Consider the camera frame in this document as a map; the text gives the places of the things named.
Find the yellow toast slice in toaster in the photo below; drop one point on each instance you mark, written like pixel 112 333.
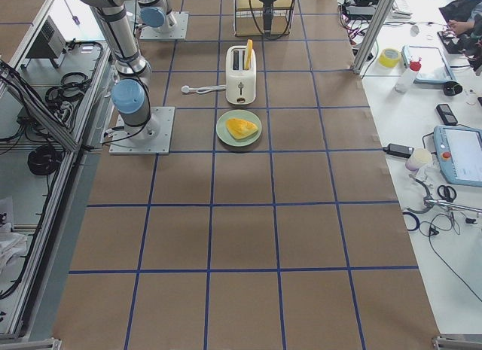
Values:
pixel 248 54

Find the cream white toaster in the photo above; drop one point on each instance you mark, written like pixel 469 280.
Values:
pixel 240 84

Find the yellow bread slice on plate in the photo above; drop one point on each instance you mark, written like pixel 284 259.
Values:
pixel 240 129

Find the green round plate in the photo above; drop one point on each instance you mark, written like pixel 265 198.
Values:
pixel 224 135

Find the yellow tape roll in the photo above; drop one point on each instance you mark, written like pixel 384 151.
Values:
pixel 389 57

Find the clear bottle red cap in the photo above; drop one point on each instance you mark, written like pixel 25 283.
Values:
pixel 406 80

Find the blue teach pendant far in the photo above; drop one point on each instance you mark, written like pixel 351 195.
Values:
pixel 435 69

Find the blue teach pendant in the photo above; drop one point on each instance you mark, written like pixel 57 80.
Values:
pixel 458 150
pixel 435 69

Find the black power adapter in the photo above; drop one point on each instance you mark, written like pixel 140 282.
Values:
pixel 398 150

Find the black remote handset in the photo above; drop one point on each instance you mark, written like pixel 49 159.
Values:
pixel 446 115

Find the white paper cup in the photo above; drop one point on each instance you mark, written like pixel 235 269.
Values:
pixel 419 158

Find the grey control box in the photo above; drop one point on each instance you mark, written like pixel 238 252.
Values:
pixel 48 44

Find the blue teach pendant near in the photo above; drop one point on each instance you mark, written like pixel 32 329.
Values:
pixel 458 150

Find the black scissors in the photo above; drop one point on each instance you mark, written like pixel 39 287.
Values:
pixel 447 193

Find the wire basket with checked cloth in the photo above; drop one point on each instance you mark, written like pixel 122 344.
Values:
pixel 248 18

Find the aluminium frame post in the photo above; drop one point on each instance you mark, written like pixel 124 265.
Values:
pixel 383 8

